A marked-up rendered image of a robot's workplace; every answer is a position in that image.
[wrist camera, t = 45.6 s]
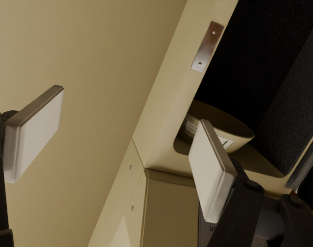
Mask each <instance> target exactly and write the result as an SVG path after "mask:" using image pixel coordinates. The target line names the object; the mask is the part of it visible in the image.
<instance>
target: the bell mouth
mask: <svg viewBox="0 0 313 247"><path fill-rule="evenodd" d="M201 119H204V120H209V121H210V123H211V125H212V127H213V128H214V130H215V132H216V134H217V136H218V138H219V140H220V141H221V143H222V145H223V147H224V149H225V151H226V153H227V155H228V156H229V155H231V154H232V153H234V152H235V151H237V150H238V149H239V148H241V147H242V146H243V145H245V144H246V143H247V142H249V141H250V140H252V139H253V138H254V137H255V134H254V132H253V131H252V130H251V129H250V128H249V127H248V126H247V125H246V124H244V123H243V122H241V121H240V120H238V119H237V118H235V117H233V116H232V115H230V114H228V113H226V112H224V111H222V110H220V109H218V108H216V107H214V106H211V105H209V104H207V103H204V102H201V101H199V100H196V99H193V100H192V103H191V105H190V107H189V109H188V111H187V113H186V116H185V118H184V120H183V122H182V124H181V126H180V129H179V131H178V133H177V134H178V135H179V136H180V137H181V138H183V139H184V140H185V141H187V142H189V143H190V144H192V143H193V139H194V136H195V133H196V130H197V126H198V123H199V120H201Z"/></svg>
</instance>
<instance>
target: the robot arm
mask: <svg viewBox="0 0 313 247"><path fill-rule="evenodd" d="M64 90H65V89H64V88H63V86H59V85H54V86H52V87H51V88H49V89H48V90H47V91H45V92H44V93H43V94H41V95H40V96H39V97H37V98H36V99H35V100H34V101H32V102H31V103H30V104H28V105H27V106H26V107H24V108H23V109H22V110H20V111H16V110H10V111H6V112H4V113H2V114H1V112H0V247H14V240H13V232H12V229H9V223H8V213H7V203H6V192H5V182H8V183H14V182H17V180H18V179H19V178H20V176H21V175H22V174H23V173H24V171H25V170H26V169H27V168H28V166H29V165H30V164H31V162H32V161H33V160H34V159H35V157H36V156H37V155H38V154H39V152H40V151H41V150H42V149H43V147H44V146H45V145H46V144H47V142H48V141H49V140H50V139H51V137H52V136H53V135H54V133H55V132H56V131H57V130H58V128H59V124H60V118H61V111H62V104H63V97H64ZM188 157H189V161H190V165H191V169H192V173H193V177H194V181H195V185H196V189H197V193H198V197H199V201H200V204H201V208H202V212H203V216H204V219H205V220H206V222H212V223H217V222H218V224H217V226H216V228H215V230H214V232H213V234H212V236H211V238H210V241H209V243H208V245H207V247H251V245H252V241H253V237H254V235H257V236H259V237H261V238H262V245H263V247H313V213H312V211H311V209H310V207H309V206H308V205H307V203H305V202H304V201H303V200H302V199H301V198H299V197H297V196H293V195H289V194H283V195H281V198H280V200H279V201H278V200H276V199H273V198H270V197H268V196H266V195H265V190H264V188H263V187H262V186H261V185H260V184H259V183H257V182H255V181H253V180H250V179H249V178H248V176H247V174H246V173H245V171H244V169H243V168H242V166H241V164H240V163H239V162H238V161H237V160H236V159H235V158H232V157H229V156H228V155H227V153H226V151H225V149H224V147H223V145H222V143H221V141H220V140H219V138H218V136H217V134H216V132H215V130H214V128H213V127H212V125H211V123H210V121H209V120H204V119H201V120H199V123H198V126H197V130H196V133H195V136H194V139H193V143H192V146H191V149H190V152H189V155H188Z"/></svg>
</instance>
